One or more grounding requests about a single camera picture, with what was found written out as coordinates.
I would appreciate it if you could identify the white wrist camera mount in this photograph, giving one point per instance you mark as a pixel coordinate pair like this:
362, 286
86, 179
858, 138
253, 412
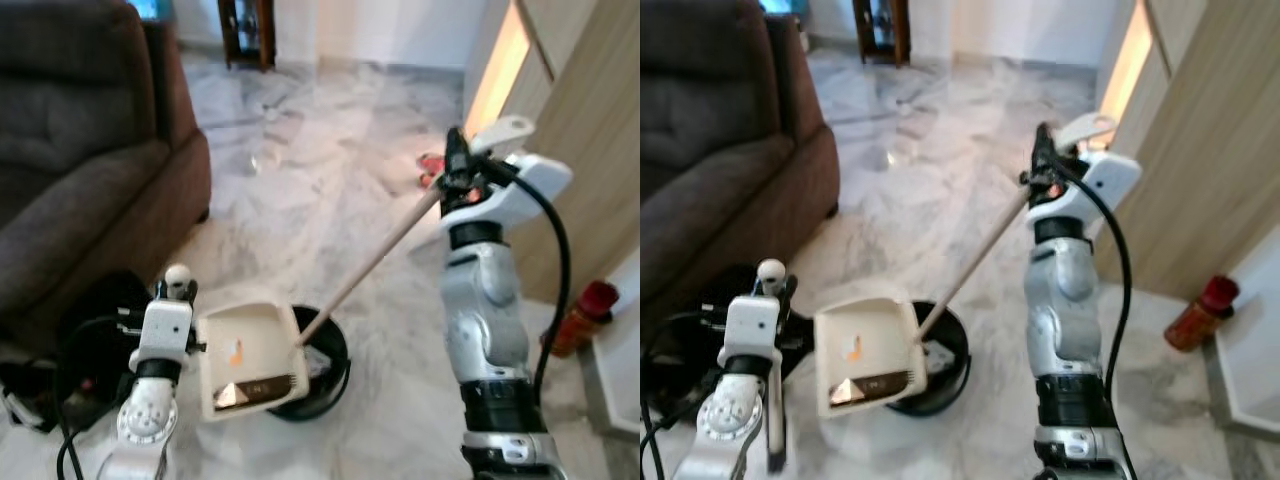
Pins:
752, 325
165, 330
1100, 185
530, 185

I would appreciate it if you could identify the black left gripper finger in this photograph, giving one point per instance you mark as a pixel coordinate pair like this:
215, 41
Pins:
193, 300
788, 295

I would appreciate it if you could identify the brown fabric sofa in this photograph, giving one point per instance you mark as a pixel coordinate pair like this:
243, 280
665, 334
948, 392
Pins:
80, 150
720, 150

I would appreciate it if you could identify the red capped bottle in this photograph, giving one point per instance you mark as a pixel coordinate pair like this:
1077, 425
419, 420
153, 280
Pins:
1195, 320
580, 325

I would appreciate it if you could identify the dark wooden display stand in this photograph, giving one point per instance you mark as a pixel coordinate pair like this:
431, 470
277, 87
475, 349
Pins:
265, 35
900, 30

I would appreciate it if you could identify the black bag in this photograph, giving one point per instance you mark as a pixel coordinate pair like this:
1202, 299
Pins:
690, 320
100, 300

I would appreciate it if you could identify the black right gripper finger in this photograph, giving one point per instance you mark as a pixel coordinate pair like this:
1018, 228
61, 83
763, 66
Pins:
1045, 145
458, 150

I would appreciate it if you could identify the light wood cabinet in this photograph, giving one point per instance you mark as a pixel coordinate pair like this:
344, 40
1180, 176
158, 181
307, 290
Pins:
1220, 120
590, 120

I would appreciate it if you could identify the black plastic bucket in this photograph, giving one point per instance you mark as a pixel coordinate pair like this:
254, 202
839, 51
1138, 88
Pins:
955, 380
335, 370

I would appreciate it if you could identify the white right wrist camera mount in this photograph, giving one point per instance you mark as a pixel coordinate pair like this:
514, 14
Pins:
530, 185
1100, 185

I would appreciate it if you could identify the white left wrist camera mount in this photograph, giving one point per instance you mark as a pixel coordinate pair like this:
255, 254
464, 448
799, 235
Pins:
752, 325
165, 330

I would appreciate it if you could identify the red plate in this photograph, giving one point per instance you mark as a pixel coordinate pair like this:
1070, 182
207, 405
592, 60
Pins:
430, 163

